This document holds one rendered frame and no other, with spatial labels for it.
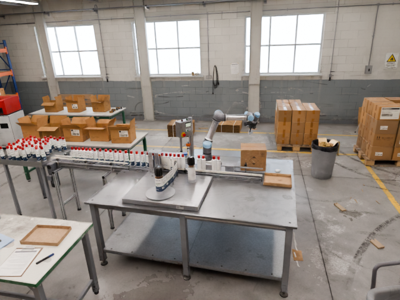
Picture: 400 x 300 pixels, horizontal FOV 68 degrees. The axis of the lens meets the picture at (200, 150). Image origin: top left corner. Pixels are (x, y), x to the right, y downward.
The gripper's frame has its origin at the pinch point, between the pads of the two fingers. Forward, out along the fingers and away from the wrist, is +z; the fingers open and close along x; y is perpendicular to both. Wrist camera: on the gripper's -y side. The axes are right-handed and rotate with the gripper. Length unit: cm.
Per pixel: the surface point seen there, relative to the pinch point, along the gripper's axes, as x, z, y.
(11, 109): 256, 281, -443
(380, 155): 33, 76, 288
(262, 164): -68, -20, 0
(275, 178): -89, -23, 11
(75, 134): 74, 126, -251
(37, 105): 491, 517, -492
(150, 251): -153, 35, -125
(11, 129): 215, 305, -440
